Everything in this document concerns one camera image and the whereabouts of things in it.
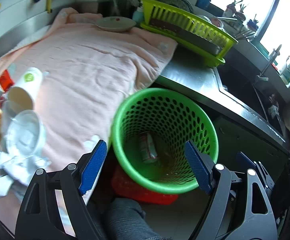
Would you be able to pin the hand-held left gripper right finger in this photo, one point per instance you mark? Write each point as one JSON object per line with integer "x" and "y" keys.
{"x": 197, "y": 167}

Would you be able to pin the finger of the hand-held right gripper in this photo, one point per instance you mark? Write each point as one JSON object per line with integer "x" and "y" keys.
{"x": 243, "y": 158}
{"x": 266, "y": 177}

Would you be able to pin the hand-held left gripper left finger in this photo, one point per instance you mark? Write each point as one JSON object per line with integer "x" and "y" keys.
{"x": 93, "y": 165}

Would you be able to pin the green perforated plastic basket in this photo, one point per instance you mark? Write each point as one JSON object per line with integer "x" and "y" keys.
{"x": 125, "y": 140}

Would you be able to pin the white round plastic container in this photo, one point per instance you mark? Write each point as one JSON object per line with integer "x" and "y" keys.
{"x": 25, "y": 132}

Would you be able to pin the white tissues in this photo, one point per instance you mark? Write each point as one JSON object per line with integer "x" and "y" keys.
{"x": 2, "y": 185}

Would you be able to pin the white paper cup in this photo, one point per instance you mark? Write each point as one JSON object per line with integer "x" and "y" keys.
{"x": 27, "y": 82}

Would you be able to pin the red snack packet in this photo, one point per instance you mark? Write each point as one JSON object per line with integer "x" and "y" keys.
{"x": 5, "y": 80}

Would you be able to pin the small pink drink carton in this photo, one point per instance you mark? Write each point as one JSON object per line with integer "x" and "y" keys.
{"x": 148, "y": 148}

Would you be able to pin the red plastic stool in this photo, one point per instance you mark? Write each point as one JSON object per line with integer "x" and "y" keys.
{"x": 140, "y": 195}

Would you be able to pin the person's grey trouser leg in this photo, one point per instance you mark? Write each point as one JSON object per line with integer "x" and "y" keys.
{"x": 127, "y": 220}

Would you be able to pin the steel sink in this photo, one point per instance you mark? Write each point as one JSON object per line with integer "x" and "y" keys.
{"x": 244, "y": 90}

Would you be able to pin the white bottle with green label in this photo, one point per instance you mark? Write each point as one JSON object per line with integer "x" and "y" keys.
{"x": 289, "y": 72}

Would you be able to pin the pink printed towel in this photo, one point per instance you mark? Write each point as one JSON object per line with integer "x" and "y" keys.
{"x": 85, "y": 67}

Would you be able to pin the metal sink faucet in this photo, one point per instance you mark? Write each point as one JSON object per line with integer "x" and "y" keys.
{"x": 269, "y": 62}

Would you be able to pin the bundle of chopsticks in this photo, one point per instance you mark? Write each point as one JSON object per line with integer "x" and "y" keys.
{"x": 244, "y": 33}

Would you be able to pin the small blue plant pot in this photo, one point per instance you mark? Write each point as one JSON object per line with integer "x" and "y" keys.
{"x": 252, "y": 23}

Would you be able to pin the bowls in dish rack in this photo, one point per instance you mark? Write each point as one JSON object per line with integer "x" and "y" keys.
{"x": 213, "y": 22}

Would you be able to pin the beige ceramic plate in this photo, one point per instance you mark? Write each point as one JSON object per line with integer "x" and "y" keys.
{"x": 115, "y": 23}

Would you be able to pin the lime green dish rack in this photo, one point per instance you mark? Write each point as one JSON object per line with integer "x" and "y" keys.
{"x": 179, "y": 21}

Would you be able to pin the potted plants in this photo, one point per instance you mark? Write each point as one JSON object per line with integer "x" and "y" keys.
{"x": 234, "y": 8}

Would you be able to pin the teal soap bottle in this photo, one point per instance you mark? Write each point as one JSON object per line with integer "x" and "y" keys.
{"x": 138, "y": 15}

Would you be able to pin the dark utensil holder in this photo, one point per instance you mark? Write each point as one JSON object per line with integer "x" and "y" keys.
{"x": 121, "y": 5}

